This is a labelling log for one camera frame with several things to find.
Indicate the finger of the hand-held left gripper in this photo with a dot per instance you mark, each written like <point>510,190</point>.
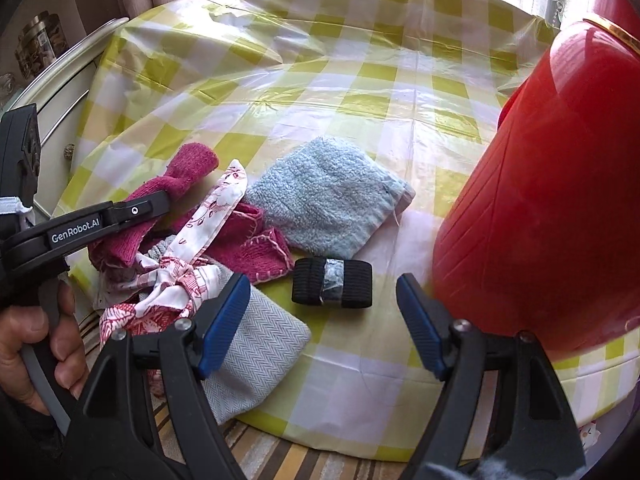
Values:
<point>100,222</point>

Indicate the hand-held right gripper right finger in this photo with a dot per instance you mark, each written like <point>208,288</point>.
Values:
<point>420,330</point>

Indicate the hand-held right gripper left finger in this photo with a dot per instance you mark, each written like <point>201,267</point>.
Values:
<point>225,325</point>

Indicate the magenta knitted cloth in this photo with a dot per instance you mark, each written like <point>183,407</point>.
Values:
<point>195,165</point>

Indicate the person's left hand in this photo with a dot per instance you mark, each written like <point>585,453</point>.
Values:
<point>20,380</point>

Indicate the grey herringbone cloth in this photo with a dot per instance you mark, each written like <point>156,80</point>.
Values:
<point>265,340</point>

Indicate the white cabinet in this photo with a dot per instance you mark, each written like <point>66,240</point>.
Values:
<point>65,105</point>

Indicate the red floral white headband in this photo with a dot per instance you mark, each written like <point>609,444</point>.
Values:
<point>165,270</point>

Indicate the black elastic band roll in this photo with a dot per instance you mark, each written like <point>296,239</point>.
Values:
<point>350,282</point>

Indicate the metallic tin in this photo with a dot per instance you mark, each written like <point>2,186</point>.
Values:
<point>40,45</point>

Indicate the striped beige mat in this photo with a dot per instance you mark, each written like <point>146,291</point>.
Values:
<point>300,460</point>

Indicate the light blue towel cloth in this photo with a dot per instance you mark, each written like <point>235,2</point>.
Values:
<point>325,195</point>

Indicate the red thermos flask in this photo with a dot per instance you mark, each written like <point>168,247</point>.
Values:
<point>540,185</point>

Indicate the yellow checked plastic tablecloth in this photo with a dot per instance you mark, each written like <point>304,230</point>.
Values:
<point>350,85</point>

